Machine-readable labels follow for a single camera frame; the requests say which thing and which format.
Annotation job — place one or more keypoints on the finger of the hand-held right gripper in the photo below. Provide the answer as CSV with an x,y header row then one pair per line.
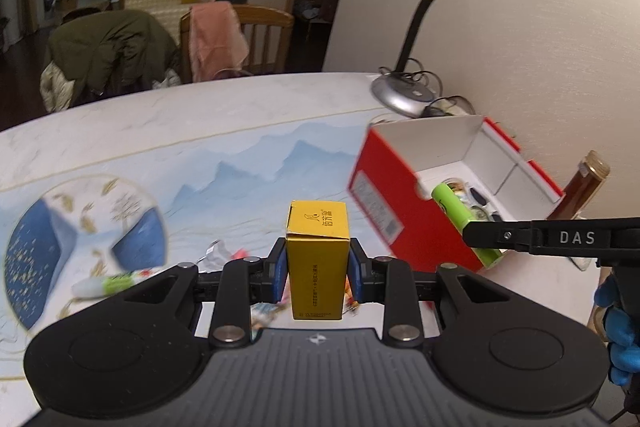
x,y
495,234

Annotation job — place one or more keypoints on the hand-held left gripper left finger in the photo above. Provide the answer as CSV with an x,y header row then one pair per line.
x,y
280,277

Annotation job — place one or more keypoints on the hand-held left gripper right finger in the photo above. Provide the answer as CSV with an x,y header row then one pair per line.
x,y
354,277

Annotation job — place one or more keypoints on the small yellow box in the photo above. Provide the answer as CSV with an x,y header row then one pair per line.
x,y
316,267

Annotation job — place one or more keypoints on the white sunglasses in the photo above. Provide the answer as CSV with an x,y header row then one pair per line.
x,y
477,199

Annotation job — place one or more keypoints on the bright green tube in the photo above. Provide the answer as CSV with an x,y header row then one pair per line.
x,y
452,207

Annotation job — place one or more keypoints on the red cardboard shoe box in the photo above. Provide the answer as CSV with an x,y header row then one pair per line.
x,y
395,192

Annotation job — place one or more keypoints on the white and green tube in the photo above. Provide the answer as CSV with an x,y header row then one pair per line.
x,y
117,283

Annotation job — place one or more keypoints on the person's right hand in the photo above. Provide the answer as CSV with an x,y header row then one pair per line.
x,y
617,332

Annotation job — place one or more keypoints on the tall brown glass bottle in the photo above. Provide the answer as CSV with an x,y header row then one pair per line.
x,y
582,192

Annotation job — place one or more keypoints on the wooden dining chair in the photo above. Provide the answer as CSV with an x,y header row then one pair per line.
x,y
260,42

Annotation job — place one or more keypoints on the pink cloth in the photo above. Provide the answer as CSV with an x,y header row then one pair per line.
x,y
217,37

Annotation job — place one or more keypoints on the olive green jacket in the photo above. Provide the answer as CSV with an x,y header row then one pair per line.
x,y
110,52

